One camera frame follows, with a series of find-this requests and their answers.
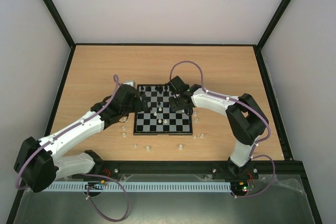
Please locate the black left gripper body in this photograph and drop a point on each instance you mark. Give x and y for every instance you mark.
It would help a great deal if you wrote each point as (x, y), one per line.
(137, 108)

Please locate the black frame post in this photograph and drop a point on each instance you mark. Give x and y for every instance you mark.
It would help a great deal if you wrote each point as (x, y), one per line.
(59, 22)
(273, 23)

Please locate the black right frame post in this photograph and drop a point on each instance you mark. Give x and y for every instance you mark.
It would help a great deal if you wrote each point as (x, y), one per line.
(273, 23)

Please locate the black front aluminium rail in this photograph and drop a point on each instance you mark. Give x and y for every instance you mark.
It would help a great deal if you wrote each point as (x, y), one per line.
(219, 169)

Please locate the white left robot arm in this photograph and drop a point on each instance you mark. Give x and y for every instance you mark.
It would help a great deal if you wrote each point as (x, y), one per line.
(40, 162)

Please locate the black and grey chessboard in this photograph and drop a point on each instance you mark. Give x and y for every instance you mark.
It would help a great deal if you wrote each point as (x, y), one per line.
(157, 95)

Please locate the light blue cable duct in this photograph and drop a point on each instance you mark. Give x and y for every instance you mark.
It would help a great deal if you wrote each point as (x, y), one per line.
(142, 187)

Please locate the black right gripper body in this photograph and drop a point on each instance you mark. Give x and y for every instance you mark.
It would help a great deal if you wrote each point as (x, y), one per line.
(177, 102)

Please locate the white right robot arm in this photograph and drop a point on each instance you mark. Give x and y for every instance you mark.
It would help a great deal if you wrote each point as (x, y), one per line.
(246, 119)

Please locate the black left frame post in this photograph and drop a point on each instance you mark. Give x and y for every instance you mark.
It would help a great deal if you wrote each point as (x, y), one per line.
(59, 22)

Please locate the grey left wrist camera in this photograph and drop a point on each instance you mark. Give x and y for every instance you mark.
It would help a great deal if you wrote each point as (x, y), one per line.
(130, 83)

